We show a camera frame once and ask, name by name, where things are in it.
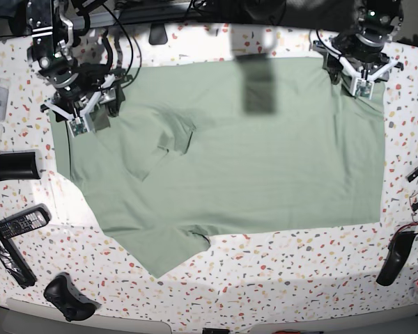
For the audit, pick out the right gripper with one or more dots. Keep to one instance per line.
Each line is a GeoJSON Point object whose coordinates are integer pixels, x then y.
{"type": "Point", "coordinates": [90, 111]}

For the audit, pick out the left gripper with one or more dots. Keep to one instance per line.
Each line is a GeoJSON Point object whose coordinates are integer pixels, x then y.
{"type": "Point", "coordinates": [359, 78]}

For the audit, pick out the light green T-shirt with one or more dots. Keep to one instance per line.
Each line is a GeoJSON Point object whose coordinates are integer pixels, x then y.
{"type": "Point", "coordinates": [231, 147]}

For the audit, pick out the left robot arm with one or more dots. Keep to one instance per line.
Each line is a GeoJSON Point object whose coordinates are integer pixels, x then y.
{"type": "Point", "coordinates": [355, 57]}

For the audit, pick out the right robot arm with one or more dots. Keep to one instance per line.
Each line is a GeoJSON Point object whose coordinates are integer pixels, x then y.
{"type": "Point", "coordinates": [56, 28]}

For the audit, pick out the black TV remote control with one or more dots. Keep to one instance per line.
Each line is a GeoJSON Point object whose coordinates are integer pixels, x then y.
{"type": "Point", "coordinates": [24, 222]}

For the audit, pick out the long black bar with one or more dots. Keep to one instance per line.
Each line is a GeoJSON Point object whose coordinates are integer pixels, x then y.
{"type": "Point", "coordinates": [15, 265]}

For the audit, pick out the black game controller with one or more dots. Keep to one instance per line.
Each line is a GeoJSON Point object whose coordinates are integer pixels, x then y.
{"type": "Point", "coordinates": [59, 294]}

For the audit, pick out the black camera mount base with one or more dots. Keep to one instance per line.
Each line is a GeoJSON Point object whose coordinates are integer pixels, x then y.
{"type": "Point", "coordinates": [158, 34]}

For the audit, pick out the black curved handle right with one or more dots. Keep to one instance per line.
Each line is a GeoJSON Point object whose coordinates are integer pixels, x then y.
{"type": "Point", "coordinates": [399, 251]}

